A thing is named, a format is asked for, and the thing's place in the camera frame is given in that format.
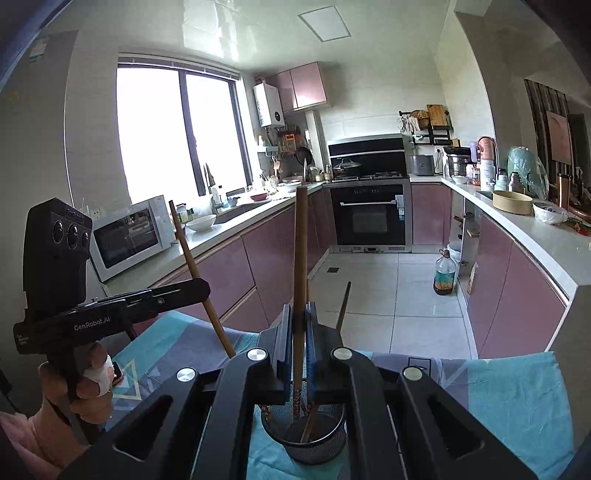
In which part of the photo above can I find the person's left hand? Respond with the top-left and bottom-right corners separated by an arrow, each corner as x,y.
38,342 -> 112,425

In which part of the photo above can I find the teal grey tablecloth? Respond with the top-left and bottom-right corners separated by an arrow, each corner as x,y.
102,312 -> 575,479

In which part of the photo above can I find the white bowl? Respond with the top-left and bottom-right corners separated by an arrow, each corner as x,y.
185,215 -> 216,232

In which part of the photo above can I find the round bamboo steamer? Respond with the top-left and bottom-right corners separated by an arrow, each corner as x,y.
493,191 -> 533,216

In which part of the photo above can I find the black camera box left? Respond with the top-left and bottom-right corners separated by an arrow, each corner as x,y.
23,198 -> 92,316

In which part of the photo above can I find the pink thermos jug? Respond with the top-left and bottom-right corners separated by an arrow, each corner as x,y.
477,136 -> 497,161

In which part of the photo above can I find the black built-in oven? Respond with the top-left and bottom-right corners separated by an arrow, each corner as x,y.
329,179 -> 413,253

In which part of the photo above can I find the black range hood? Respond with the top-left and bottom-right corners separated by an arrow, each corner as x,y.
329,134 -> 408,180

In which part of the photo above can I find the black mesh utensil cup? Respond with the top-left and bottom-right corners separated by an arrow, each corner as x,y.
262,404 -> 346,465

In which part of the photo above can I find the pink sleeve left forearm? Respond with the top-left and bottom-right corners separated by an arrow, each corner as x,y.
1,402 -> 87,479

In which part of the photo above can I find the white water heater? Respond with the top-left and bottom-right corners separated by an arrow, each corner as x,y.
253,82 -> 284,127

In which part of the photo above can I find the oil bottle on floor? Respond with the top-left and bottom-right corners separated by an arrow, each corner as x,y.
433,249 -> 458,296

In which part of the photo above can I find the black wall spice rack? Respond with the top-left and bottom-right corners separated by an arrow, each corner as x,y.
399,104 -> 454,146

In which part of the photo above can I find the pink wall cabinet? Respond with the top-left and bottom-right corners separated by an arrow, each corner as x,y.
266,62 -> 329,113

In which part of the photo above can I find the teal dome food cover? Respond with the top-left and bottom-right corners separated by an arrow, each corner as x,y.
507,146 -> 549,200

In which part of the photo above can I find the white microwave oven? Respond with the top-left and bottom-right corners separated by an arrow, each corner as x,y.
90,195 -> 175,282

